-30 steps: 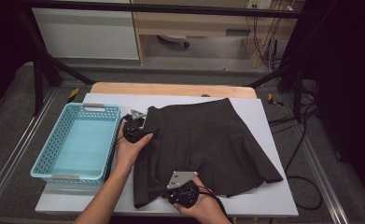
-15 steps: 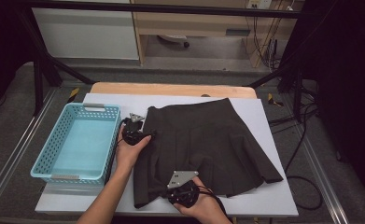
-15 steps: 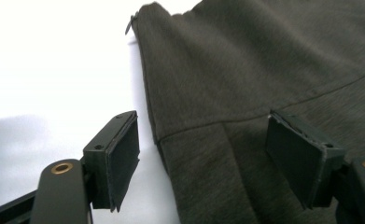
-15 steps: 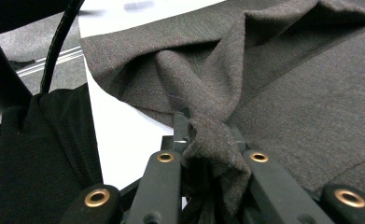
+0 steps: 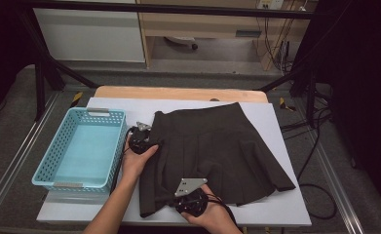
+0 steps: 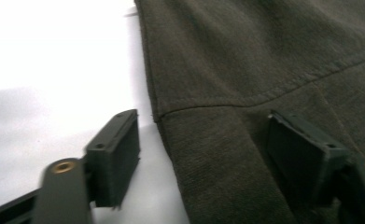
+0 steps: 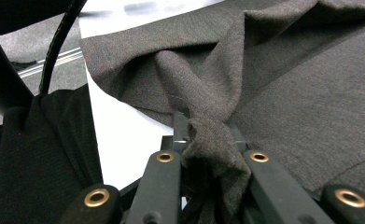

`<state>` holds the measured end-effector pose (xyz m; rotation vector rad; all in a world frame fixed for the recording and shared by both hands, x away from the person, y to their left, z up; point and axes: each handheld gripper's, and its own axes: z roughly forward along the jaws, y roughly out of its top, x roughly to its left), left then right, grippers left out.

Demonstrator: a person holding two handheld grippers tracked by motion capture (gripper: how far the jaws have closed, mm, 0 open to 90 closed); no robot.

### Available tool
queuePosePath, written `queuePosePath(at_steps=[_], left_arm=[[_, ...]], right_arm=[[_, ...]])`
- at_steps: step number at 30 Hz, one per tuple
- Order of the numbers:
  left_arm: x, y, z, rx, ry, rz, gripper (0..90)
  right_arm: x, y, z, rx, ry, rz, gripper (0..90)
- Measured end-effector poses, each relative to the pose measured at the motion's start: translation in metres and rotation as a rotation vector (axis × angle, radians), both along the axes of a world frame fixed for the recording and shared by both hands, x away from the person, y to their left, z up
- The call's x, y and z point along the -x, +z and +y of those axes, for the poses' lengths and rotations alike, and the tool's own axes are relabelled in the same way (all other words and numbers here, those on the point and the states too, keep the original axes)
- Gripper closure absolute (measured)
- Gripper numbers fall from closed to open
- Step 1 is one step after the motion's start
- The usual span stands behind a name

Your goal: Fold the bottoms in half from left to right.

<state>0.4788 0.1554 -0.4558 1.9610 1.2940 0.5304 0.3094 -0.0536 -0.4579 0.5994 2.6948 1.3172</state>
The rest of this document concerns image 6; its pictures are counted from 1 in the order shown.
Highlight white board sheet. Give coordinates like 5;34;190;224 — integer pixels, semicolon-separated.
0;0;190;224

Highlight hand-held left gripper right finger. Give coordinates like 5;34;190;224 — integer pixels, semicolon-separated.
266;110;351;208

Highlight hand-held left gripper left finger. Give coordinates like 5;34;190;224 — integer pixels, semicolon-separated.
85;108;141;209

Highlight dark grey shorts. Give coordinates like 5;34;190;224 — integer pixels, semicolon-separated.
133;0;365;224

